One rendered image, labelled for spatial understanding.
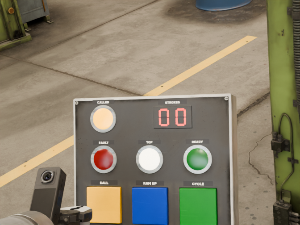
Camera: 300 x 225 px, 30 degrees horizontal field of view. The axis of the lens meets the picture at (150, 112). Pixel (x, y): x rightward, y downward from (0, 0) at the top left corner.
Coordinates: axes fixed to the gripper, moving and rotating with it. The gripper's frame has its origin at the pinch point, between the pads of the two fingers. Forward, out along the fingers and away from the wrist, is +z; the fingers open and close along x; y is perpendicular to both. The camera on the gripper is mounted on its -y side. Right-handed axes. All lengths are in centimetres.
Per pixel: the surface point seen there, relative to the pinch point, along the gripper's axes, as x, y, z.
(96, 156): -1.7, -9.3, 10.7
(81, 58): -149, -79, 351
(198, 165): 20.1, -7.6, 10.7
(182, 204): 16.8, 0.3, 10.3
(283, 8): 37, -39, 17
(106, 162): 0.5, -8.1, 10.6
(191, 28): -62, -108, 401
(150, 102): 10.3, -20.4, 11.0
